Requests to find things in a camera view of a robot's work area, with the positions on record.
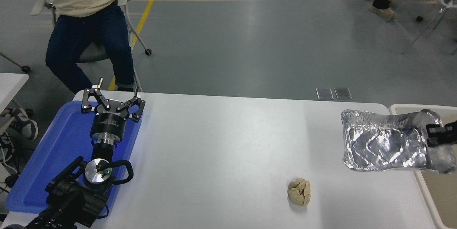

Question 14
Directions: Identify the blue plastic tray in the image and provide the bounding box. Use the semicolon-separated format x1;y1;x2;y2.
5;100;143;219

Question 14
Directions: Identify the grey chair leg with caster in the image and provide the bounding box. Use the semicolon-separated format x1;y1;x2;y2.
0;52;31;73

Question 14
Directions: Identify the seated person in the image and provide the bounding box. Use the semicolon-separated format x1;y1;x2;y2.
41;0;136;94

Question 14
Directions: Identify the large pale bin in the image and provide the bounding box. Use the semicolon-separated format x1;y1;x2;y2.
388;104;457;229

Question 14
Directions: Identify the black cable bundle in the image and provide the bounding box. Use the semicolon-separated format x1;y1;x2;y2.
0;133;26;194

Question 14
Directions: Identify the crumpled tan paper ball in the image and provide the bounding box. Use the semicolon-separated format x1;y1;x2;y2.
287;177;312;207

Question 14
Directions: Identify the small white table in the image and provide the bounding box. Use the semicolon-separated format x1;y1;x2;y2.
0;73;34;117

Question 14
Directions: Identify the foil tray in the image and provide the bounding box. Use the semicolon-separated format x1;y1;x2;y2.
340;109;457;175

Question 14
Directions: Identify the grey wheeled office chair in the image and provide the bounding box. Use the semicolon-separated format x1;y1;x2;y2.
30;0;153;92

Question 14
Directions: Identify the grey and white sneaker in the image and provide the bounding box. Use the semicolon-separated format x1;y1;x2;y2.
2;108;39;140

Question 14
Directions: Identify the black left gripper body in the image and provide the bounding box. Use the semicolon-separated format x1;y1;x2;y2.
89;99;131;138

